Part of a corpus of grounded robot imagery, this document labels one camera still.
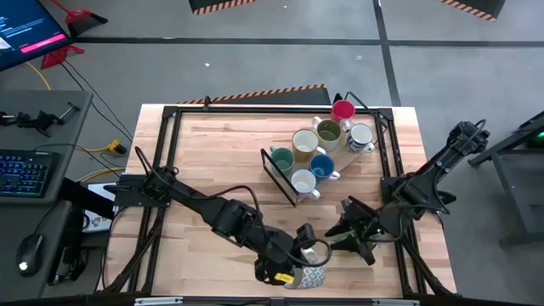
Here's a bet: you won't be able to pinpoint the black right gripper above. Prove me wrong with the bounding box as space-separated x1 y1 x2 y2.
325 203 400 267

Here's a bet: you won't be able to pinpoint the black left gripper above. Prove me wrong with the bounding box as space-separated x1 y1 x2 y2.
254 237 305 285

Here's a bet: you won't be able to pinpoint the grey white diamond pattern mug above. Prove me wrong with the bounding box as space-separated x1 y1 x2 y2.
283 247 327 291

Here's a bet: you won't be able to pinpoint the red white lattice mug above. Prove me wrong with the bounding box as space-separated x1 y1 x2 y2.
290 168 322 201

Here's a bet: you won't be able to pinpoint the green mug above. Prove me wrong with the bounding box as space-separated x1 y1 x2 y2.
269 146 297 176

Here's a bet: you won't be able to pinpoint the white blue enamel mug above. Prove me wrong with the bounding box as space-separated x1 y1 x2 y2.
344 122 377 154

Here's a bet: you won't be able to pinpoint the white mug with black lettering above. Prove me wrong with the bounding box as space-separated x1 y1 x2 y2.
312 116 343 153

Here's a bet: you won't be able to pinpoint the yellow mug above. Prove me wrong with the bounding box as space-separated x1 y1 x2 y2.
291 128 327 163

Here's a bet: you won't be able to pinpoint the black hazard-striped platform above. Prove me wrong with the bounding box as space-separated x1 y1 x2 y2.
176 83 332 106
189 0 260 16
439 0 507 23

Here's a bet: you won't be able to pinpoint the dark side cart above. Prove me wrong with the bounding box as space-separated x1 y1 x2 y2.
467 110 544 250

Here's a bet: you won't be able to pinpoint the white printed bag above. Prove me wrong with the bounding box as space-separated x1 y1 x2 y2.
82 182 115 234

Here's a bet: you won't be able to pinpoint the grey desk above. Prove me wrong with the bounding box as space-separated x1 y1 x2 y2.
0 89 94 298

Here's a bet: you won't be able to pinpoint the black computer mouse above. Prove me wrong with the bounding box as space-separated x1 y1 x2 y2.
16 233 45 278

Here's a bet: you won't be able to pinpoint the black backlit keyboard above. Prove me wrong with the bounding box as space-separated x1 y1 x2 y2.
0 148 60 199

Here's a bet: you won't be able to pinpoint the black metal clamp tool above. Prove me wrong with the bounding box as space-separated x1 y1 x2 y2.
0 101 82 138

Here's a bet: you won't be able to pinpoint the red dustpan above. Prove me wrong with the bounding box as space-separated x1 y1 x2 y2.
41 44 85 70

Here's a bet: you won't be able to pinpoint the red dustpan and broom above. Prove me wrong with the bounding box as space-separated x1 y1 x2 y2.
53 0 108 37

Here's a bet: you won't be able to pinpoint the blue screen monitor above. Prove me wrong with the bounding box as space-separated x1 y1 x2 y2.
0 0 71 71

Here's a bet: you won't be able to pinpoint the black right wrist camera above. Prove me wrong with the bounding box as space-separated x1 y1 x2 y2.
338 197 357 216

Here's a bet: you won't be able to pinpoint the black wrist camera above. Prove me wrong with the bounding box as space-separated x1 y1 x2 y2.
296 224 316 251
338 197 357 216

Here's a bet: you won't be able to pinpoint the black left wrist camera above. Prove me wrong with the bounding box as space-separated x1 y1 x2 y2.
296 224 316 251

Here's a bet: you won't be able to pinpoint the black table frame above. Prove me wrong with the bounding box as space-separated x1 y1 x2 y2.
100 104 458 298

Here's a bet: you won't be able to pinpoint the yellow cable plug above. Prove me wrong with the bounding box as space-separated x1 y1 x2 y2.
75 139 128 156

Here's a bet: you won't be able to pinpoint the yellow floor cable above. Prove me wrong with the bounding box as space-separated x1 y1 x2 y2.
25 61 52 91

